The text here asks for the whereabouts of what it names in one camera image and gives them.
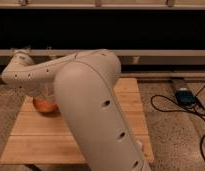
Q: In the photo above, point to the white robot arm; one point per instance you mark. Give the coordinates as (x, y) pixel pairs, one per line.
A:
(83, 88)

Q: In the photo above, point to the orange ceramic bowl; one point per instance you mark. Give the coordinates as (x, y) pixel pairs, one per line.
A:
(45, 106)

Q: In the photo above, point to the white packet at table edge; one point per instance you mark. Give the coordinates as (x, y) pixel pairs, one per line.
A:
(140, 144)

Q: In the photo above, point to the blue device on floor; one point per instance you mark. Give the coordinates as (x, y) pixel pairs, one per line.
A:
(185, 98)

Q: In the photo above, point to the wooden table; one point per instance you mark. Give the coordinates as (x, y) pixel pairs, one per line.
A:
(46, 140)

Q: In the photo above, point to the grey horizontal rail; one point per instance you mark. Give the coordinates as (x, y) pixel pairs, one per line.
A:
(126, 57)

